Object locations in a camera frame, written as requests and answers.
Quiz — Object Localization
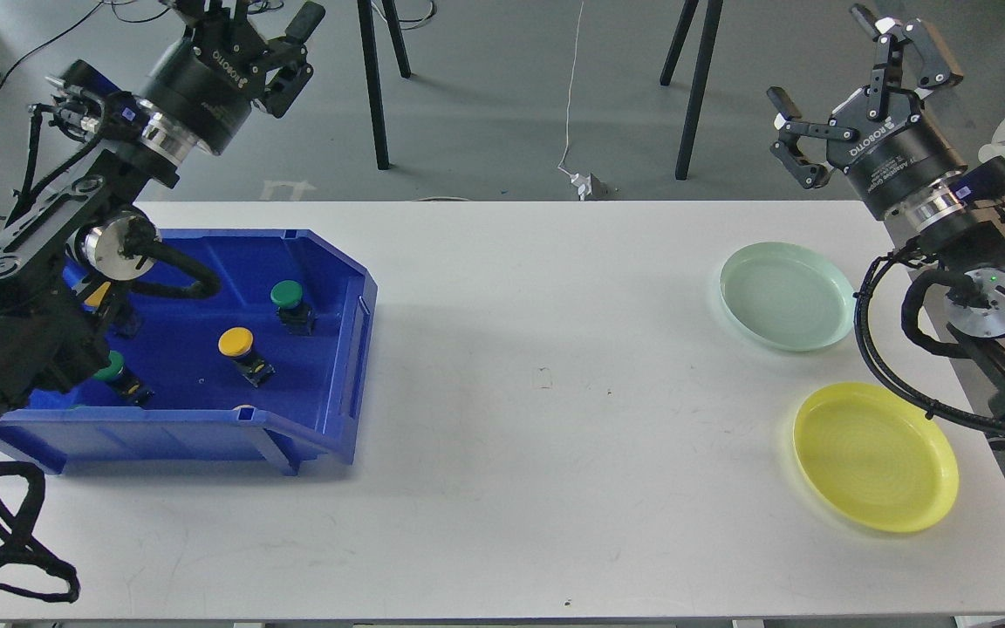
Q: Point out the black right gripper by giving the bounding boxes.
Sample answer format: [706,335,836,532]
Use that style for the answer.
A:
[767,3,967,221]

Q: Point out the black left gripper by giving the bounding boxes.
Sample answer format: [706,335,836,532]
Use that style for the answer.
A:
[140,0,326,154]

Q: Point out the yellow push button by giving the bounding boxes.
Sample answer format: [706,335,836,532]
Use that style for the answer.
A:
[216,326,277,388]
[84,282,142,339]

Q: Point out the green push button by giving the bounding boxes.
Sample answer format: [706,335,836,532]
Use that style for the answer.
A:
[91,350,154,406]
[269,281,316,337]

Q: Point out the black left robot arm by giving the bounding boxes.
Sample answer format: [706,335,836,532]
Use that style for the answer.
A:
[0,1,325,603]

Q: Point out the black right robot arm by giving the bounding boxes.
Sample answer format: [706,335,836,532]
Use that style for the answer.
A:
[767,3,1005,448]

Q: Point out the light green plate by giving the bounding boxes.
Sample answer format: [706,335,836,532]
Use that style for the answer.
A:
[717,242,855,352]

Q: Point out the yellow plate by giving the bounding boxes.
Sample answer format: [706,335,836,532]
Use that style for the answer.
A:
[790,382,961,534]

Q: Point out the black stand legs left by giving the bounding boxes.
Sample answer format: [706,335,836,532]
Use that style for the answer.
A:
[357,0,412,171]

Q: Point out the black stand legs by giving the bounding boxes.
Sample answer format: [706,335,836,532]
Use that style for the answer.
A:
[357,0,412,171]
[659,1,725,181]

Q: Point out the black stand legs right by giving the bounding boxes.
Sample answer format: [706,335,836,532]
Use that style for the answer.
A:
[659,1,725,181]

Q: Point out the blue plastic bin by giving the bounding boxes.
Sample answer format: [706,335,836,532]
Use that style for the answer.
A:
[0,229,378,474]

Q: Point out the black floor cable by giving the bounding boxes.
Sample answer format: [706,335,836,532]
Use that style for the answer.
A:
[0,0,181,142]

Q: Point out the white cable with plug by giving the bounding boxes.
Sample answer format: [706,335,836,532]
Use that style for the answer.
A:
[557,0,610,201]

